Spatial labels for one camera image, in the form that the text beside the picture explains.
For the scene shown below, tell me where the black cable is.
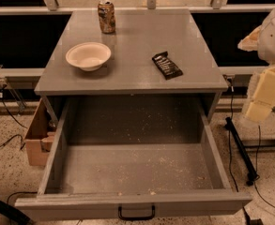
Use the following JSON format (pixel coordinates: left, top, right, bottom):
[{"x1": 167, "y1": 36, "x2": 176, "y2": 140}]
[
  {"x1": 226, "y1": 78, "x2": 275, "y2": 218},
  {"x1": 0, "y1": 84, "x2": 28, "y2": 151}
]

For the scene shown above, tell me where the black tube bottom left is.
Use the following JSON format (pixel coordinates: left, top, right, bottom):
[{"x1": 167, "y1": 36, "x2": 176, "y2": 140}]
[{"x1": 0, "y1": 201, "x2": 34, "y2": 225}]

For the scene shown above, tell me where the black stand leg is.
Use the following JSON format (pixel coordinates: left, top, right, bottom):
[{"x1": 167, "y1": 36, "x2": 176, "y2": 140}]
[{"x1": 225, "y1": 117, "x2": 258, "y2": 186}]

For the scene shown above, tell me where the grey cabinet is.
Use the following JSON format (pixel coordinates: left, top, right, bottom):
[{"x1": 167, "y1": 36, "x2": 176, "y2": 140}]
[{"x1": 35, "y1": 9, "x2": 227, "y2": 138}]

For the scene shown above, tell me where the black drawer handle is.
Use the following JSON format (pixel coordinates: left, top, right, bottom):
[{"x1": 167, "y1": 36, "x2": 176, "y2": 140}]
[{"x1": 118, "y1": 205, "x2": 156, "y2": 221}]

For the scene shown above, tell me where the black cable on right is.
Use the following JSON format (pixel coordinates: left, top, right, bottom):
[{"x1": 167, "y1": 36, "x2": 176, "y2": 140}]
[{"x1": 226, "y1": 78, "x2": 275, "y2": 218}]

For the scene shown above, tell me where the white paper bowl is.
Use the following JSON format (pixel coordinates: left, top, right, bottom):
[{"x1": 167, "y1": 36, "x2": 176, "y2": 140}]
[{"x1": 66, "y1": 42, "x2": 112, "y2": 71}]

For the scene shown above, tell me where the grey open top drawer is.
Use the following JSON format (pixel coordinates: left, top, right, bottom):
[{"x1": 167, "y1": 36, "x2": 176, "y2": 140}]
[{"x1": 14, "y1": 94, "x2": 253, "y2": 222}]

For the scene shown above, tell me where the dark chocolate rxbar wrapper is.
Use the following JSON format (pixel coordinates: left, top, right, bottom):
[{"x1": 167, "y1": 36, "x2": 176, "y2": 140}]
[{"x1": 152, "y1": 52, "x2": 183, "y2": 80}]

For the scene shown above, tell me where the black cable on left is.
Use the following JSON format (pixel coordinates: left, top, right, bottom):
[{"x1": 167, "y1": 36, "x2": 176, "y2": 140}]
[{"x1": 0, "y1": 84, "x2": 28, "y2": 151}]

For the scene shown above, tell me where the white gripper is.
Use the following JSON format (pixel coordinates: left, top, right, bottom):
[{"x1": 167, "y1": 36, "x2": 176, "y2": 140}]
[{"x1": 237, "y1": 26, "x2": 275, "y2": 123}]

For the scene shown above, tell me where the brown soda can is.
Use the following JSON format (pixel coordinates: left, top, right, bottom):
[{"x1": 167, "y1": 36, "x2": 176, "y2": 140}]
[{"x1": 98, "y1": 0, "x2": 115, "y2": 34}]

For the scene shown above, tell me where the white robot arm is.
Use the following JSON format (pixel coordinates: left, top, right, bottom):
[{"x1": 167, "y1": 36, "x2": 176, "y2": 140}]
[{"x1": 237, "y1": 8, "x2": 275, "y2": 124}]

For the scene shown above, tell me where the wooden box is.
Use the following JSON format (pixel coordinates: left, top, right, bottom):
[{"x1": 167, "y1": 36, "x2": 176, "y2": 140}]
[{"x1": 24, "y1": 99, "x2": 55, "y2": 166}]

